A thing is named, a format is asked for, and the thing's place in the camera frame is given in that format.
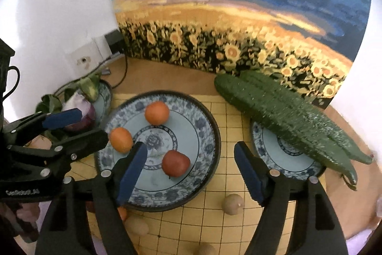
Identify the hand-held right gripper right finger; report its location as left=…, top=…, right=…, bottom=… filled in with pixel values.
left=233, top=141, right=350, bottom=255

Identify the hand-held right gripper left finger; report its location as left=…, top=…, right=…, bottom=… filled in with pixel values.
left=35, top=141, right=148, bottom=255

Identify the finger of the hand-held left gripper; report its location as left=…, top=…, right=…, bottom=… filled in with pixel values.
left=6, top=130, right=108, bottom=181
left=3, top=108, right=83, bottom=148

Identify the large blue floral plate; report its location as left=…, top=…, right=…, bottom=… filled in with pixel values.
left=95, top=90, right=222, bottom=213

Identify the halved red onion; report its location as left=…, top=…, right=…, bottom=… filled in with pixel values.
left=61, top=92, right=96, bottom=132

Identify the small blue cucumber plate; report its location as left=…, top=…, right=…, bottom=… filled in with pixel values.
left=250, top=120, right=326, bottom=181

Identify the green leafy vegetable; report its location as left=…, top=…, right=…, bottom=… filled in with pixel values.
left=36, top=75, right=100, bottom=142

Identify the red apple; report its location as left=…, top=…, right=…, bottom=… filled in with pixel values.
left=161, top=150, right=191, bottom=178

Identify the blue plate under greens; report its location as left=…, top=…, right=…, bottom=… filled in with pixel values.
left=92, top=80, right=114, bottom=125

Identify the yellow grid board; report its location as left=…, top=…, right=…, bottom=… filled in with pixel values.
left=64, top=92, right=299, bottom=255

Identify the green cucumber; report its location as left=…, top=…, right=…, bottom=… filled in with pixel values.
left=240, top=70, right=374, bottom=165
left=214, top=74, right=358, bottom=186

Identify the black power adapter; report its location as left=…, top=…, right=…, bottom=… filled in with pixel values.
left=105, top=29, right=124, bottom=54

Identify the sunflower field painting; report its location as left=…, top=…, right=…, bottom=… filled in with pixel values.
left=101, top=0, right=373, bottom=100

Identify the white wall socket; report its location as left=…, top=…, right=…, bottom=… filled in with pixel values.
left=70, top=43, right=100, bottom=76

